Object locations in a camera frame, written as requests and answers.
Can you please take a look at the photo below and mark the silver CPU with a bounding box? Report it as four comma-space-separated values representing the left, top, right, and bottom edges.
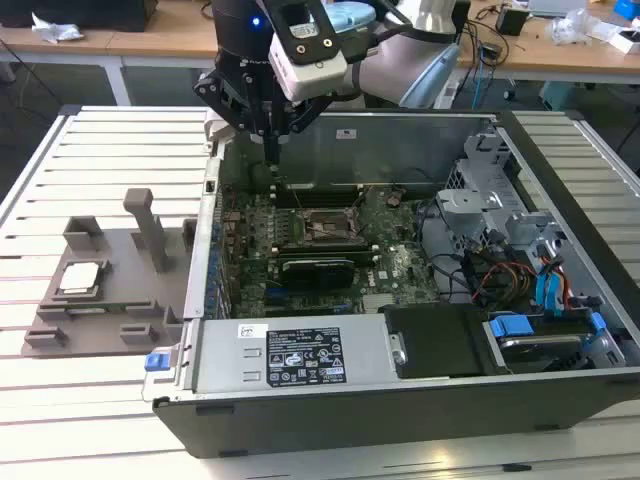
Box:
58, 262, 107, 294

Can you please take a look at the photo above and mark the clear plastic bag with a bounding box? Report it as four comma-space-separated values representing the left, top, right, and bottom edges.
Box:
543, 7, 624, 47

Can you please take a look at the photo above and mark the hard disk in blue carrier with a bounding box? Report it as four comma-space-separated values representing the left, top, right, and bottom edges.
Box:
482, 308, 611, 375

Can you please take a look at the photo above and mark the black computer tower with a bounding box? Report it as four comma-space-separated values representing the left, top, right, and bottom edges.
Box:
452, 0, 472, 39

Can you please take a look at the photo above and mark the grey plastic case latch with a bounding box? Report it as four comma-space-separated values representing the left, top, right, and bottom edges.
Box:
203, 112, 236, 146

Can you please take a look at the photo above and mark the coloured power wire bundle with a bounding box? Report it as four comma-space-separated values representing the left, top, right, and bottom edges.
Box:
469, 249, 537, 306

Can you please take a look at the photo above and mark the black RAM slot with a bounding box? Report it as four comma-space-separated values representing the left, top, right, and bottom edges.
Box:
272, 183, 364, 197
272, 240, 367, 252
275, 248, 375, 266
272, 193, 364, 209

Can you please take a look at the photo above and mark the thin black wire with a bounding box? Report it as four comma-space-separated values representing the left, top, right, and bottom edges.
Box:
417, 197, 476, 301

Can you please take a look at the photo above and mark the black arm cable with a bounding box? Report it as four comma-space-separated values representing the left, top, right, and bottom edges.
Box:
372, 0, 459, 44

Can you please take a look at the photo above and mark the red flat wire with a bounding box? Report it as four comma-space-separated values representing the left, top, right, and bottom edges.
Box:
558, 262, 574, 314

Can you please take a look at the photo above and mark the grey flat device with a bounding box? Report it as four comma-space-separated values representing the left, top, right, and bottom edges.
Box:
528, 0, 587, 16

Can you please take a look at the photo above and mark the white cardboard box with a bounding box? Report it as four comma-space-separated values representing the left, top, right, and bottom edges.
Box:
605, 27, 640, 55

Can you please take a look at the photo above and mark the large black box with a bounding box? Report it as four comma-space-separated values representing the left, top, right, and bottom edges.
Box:
0, 0, 160, 33

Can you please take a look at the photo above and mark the blue flat data wire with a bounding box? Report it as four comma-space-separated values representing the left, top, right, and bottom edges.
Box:
533, 253, 567, 315

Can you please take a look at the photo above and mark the small silver chipset heatsink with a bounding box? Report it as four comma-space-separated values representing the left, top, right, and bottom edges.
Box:
363, 293, 397, 314

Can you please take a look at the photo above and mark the green motherboard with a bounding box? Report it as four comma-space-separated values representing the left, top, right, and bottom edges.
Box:
219, 182, 444, 320

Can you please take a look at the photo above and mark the silver metal drive cage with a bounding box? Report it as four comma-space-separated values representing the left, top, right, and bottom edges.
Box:
433, 127, 571, 264

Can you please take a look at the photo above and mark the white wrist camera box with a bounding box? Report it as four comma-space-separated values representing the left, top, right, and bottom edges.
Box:
268, 0, 349, 102

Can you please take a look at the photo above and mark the black plastic shroud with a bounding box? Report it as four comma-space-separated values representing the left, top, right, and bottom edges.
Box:
380, 303, 496, 380

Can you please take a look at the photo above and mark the wooden desk white frame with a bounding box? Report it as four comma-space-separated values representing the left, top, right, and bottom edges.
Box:
0, 0, 640, 109

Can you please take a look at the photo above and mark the silver power supply unit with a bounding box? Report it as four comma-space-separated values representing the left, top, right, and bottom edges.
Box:
189, 317, 401, 396

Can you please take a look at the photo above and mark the CPU socket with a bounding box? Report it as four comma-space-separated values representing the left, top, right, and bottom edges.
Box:
299, 206, 365, 245

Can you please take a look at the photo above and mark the teal storage box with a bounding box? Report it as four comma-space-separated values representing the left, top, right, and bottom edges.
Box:
538, 79, 597, 110

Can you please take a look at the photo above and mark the black open PC case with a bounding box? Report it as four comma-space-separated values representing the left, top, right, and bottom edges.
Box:
152, 107, 640, 459

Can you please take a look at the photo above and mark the black graphics card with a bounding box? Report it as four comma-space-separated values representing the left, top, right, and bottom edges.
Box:
279, 257, 357, 291

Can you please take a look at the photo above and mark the crumpled white paper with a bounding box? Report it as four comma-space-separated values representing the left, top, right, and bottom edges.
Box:
30, 12, 86, 44

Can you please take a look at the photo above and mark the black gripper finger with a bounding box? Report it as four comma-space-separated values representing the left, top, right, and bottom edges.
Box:
193, 74, 274, 165
272, 97, 329, 165

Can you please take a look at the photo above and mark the grey parts rack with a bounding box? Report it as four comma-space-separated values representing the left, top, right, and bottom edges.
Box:
22, 187, 201, 359

